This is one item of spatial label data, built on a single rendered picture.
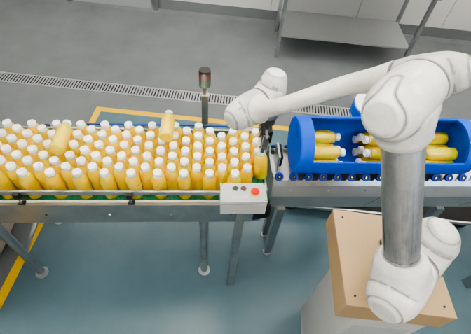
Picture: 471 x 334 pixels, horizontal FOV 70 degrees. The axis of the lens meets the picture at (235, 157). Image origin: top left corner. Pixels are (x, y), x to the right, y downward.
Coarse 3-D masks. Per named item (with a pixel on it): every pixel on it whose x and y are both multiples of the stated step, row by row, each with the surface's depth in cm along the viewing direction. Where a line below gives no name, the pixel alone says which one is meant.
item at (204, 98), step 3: (201, 93) 186; (207, 93) 186; (201, 96) 184; (204, 96) 184; (207, 96) 184; (201, 99) 186; (204, 99) 186; (207, 99) 186; (201, 102) 188; (204, 102) 188; (207, 102) 188; (201, 105) 189; (204, 105) 189; (207, 105) 189; (204, 108) 191; (207, 108) 191; (204, 111) 193; (207, 111) 193; (204, 114) 194; (207, 114) 195; (204, 117) 196; (207, 117) 196; (204, 120) 198; (207, 120) 198; (204, 123) 200; (207, 123) 200
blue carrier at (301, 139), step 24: (312, 120) 172; (336, 120) 173; (360, 120) 173; (456, 120) 167; (288, 144) 177; (312, 144) 153; (336, 144) 182; (456, 144) 174; (312, 168) 159; (336, 168) 159; (360, 168) 160; (432, 168) 163; (456, 168) 163
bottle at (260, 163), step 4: (256, 156) 156; (260, 156) 154; (264, 156) 155; (256, 160) 156; (260, 160) 155; (264, 160) 156; (256, 164) 157; (260, 164) 156; (264, 164) 157; (256, 168) 160; (260, 168) 159; (264, 168) 159; (256, 172) 162; (260, 172) 161; (264, 172) 162; (256, 176) 164; (260, 176) 163; (264, 176) 164
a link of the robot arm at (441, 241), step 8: (424, 224) 109; (432, 224) 107; (440, 224) 108; (448, 224) 108; (424, 232) 107; (432, 232) 105; (440, 232) 105; (448, 232) 106; (456, 232) 106; (424, 240) 106; (432, 240) 104; (440, 240) 104; (448, 240) 104; (456, 240) 104; (424, 248) 106; (432, 248) 104; (440, 248) 103; (448, 248) 103; (456, 248) 104; (432, 256) 104; (440, 256) 105; (448, 256) 104; (456, 256) 106; (440, 264) 104; (448, 264) 105; (440, 272) 105
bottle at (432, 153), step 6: (426, 150) 167; (432, 150) 165; (438, 150) 165; (444, 150) 166; (450, 150) 166; (456, 150) 166; (426, 156) 167; (432, 156) 165; (438, 156) 165; (444, 156) 166; (450, 156) 166; (456, 156) 166
